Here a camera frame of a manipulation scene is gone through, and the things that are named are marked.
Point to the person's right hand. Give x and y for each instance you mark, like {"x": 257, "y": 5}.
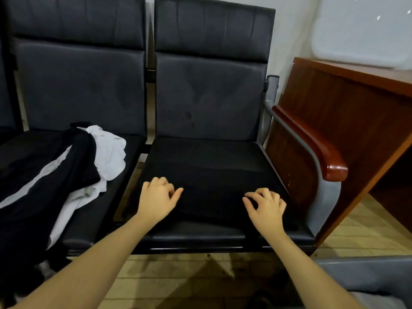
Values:
{"x": 265, "y": 214}

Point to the person's left hand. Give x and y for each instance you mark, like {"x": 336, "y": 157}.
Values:
{"x": 158, "y": 200}

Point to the black garment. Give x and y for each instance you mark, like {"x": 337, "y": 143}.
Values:
{"x": 212, "y": 202}

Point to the pile of clothes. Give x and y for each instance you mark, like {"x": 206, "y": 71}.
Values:
{"x": 38, "y": 183}

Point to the grey plastic storage bin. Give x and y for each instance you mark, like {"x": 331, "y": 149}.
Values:
{"x": 373, "y": 270}

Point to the grey garment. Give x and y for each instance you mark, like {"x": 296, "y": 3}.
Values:
{"x": 380, "y": 300}

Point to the person's right forearm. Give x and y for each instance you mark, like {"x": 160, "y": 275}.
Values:
{"x": 312, "y": 276}

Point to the person's left forearm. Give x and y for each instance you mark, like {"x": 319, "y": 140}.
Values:
{"x": 83, "y": 270}

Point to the brown wooden bench armrest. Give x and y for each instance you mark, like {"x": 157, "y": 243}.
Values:
{"x": 312, "y": 141}

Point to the black leather bench seat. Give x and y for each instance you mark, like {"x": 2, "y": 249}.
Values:
{"x": 206, "y": 80}
{"x": 77, "y": 74}

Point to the brown wooden desk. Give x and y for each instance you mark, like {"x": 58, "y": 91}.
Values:
{"x": 347, "y": 106}

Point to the white plastic tray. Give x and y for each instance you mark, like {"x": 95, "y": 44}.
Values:
{"x": 364, "y": 29}

